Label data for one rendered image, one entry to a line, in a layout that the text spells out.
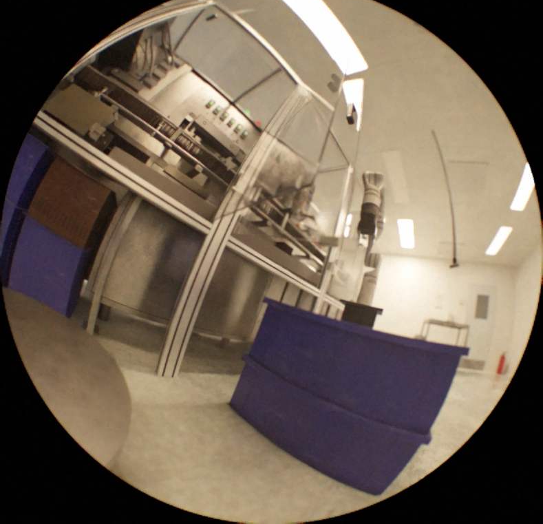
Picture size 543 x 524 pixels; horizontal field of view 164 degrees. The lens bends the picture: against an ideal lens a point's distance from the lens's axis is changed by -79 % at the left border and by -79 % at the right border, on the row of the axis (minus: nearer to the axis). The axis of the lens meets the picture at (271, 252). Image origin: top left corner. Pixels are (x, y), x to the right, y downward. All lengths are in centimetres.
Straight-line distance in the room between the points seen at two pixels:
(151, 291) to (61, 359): 75
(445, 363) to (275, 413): 46
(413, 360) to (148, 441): 61
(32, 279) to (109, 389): 58
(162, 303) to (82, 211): 58
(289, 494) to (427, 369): 41
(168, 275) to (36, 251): 62
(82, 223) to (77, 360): 49
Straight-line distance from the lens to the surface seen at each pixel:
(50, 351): 29
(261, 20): 248
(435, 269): 565
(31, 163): 82
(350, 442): 55
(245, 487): 52
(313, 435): 57
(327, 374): 51
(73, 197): 72
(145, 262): 94
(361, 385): 49
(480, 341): 568
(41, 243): 75
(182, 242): 97
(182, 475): 49
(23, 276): 80
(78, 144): 68
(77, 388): 25
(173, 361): 75
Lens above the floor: 42
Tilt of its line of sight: 14 degrees up
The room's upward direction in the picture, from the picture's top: 21 degrees clockwise
